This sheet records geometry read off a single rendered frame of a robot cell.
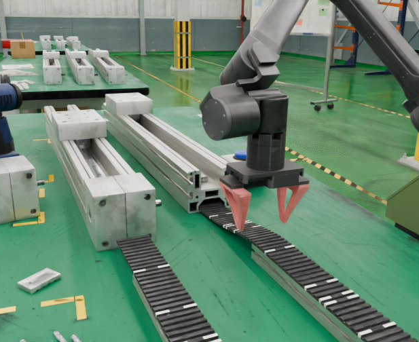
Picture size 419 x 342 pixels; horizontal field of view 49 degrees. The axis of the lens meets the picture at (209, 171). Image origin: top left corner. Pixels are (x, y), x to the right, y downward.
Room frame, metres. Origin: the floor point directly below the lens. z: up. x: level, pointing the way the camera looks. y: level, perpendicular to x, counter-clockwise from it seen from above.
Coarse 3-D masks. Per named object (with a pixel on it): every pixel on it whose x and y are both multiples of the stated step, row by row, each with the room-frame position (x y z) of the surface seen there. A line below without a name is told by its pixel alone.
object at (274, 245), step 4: (280, 240) 0.64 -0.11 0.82; (284, 240) 0.64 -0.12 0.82; (260, 244) 0.63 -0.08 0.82; (264, 244) 0.63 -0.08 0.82; (268, 244) 0.63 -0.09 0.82; (272, 244) 0.63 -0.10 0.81; (276, 244) 0.63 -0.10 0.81; (280, 244) 0.63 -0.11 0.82; (284, 244) 0.63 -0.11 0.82; (288, 244) 0.63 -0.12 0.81; (260, 248) 0.62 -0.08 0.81; (264, 248) 0.61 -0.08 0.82; (268, 248) 0.61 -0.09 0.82; (272, 248) 0.62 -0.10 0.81
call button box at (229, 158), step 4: (224, 156) 1.01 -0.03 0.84; (228, 156) 1.01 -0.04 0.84; (232, 156) 1.02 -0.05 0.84; (228, 160) 0.99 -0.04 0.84; (232, 160) 0.98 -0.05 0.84; (236, 160) 0.98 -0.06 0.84; (240, 160) 0.98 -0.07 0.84; (244, 160) 0.98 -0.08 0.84; (260, 180) 0.98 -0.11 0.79; (244, 184) 0.96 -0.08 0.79; (248, 184) 0.96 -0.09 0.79; (252, 184) 0.97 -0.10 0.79; (256, 184) 0.97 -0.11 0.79; (260, 184) 0.98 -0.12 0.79; (244, 188) 0.96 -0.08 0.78; (248, 188) 0.97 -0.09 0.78
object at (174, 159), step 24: (120, 120) 1.32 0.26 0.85; (144, 120) 1.36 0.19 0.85; (144, 144) 1.11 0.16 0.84; (168, 144) 1.15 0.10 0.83; (192, 144) 1.03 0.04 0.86; (168, 168) 0.92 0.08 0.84; (192, 168) 0.84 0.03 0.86; (216, 168) 0.88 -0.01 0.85; (168, 192) 0.93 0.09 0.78; (192, 192) 0.83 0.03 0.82; (216, 192) 0.86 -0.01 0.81
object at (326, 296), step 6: (336, 288) 0.51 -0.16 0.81; (342, 288) 0.51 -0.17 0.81; (348, 288) 0.51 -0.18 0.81; (318, 294) 0.50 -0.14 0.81; (324, 294) 0.50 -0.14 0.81; (330, 294) 0.50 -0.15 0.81; (336, 294) 0.50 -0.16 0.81; (342, 294) 0.50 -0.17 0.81; (348, 294) 0.50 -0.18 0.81; (318, 300) 0.49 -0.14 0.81; (324, 300) 0.49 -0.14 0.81; (330, 300) 0.49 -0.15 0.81
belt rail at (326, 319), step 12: (252, 252) 0.65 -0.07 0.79; (264, 264) 0.61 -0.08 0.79; (276, 276) 0.58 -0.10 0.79; (288, 276) 0.55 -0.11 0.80; (288, 288) 0.55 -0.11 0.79; (300, 288) 0.53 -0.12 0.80; (300, 300) 0.53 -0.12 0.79; (312, 300) 0.50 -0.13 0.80; (312, 312) 0.50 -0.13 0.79; (324, 312) 0.48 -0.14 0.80; (324, 324) 0.48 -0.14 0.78; (336, 324) 0.46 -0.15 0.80; (336, 336) 0.46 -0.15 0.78; (348, 336) 0.45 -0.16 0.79
